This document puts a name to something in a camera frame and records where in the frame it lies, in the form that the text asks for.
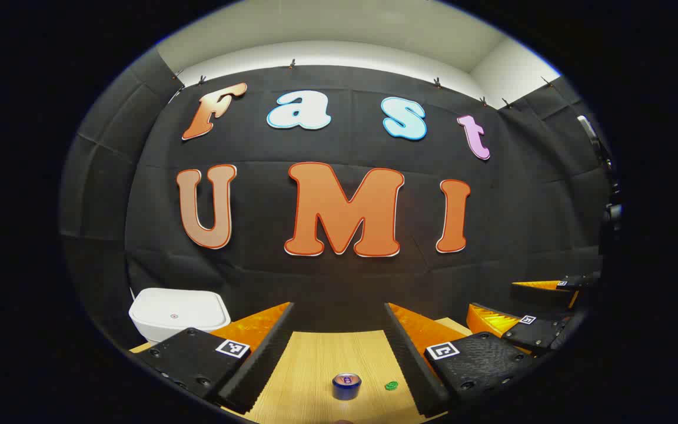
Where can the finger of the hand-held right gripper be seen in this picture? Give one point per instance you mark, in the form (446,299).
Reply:
(542,333)
(580,282)

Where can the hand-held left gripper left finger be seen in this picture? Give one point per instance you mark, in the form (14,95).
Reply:
(256,365)

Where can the blue pop can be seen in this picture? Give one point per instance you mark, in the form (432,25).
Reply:
(346,388)

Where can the small green bottle cap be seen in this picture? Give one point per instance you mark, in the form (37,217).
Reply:
(391,386)

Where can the white desktop garbage bin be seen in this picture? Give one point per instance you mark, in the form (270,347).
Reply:
(174,309)

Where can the black backdrop cloth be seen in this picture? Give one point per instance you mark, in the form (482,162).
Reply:
(339,282)

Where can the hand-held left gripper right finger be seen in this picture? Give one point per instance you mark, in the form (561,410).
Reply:
(412,365)

